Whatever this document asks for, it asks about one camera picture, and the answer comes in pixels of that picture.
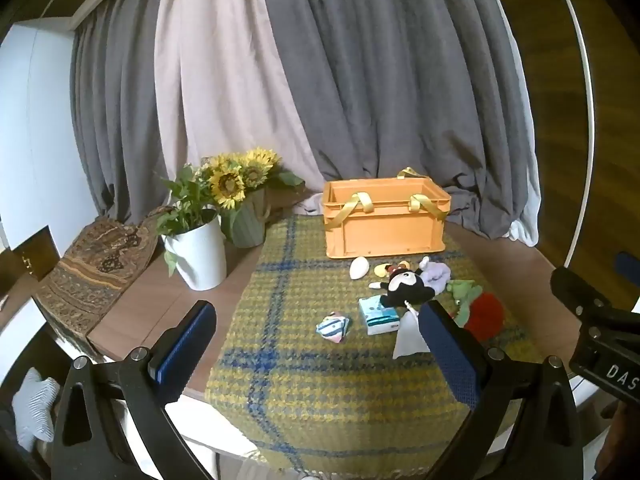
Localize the person's right forearm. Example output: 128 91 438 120
595 400 640 480

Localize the green ribbed vase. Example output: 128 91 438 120
220 189 269 249

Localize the striped small pouch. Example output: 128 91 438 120
315 311 350 344

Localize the large grey curtain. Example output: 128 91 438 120
260 0 544 242

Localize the blue white tissue pack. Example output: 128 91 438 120
358 296 404 336

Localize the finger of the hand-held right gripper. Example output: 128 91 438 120
550 266 617 322
615 251 640 288

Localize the lavender knitted cloth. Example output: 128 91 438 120
419 256 452 294

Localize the brown patterned cloth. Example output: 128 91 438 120
37 204 174 356

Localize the brown panel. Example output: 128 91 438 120
10 225 57 280

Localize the sunflower bouquet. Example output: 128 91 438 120
199 147 306 211

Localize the white hoop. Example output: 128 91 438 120
545 0 600 269

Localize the narrow grey curtain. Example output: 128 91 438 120
71 5 168 226

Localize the green red plush toy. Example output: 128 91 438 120
464 292 505 344

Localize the black mouse plush toy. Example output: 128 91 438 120
369 260 436 309

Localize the green leafy plant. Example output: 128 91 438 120
156 162 222 277

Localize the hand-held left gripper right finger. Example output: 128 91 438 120
418 300 587 480

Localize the yellow green plaid mat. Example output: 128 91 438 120
204 212 543 476

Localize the white plant pot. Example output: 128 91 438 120
162 212 229 291

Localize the white curtain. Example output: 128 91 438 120
492 0 542 247

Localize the white tissue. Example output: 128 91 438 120
392 302 431 360

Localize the grey striped cloth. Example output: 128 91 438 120
12 367 60 454

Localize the pale pink curtain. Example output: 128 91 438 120
154 0 328 198

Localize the orange plastic crate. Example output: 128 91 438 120
322 166 452 260

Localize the green frog plush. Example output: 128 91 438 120
446 280 485 328

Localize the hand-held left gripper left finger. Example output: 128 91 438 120
51 300 218 480

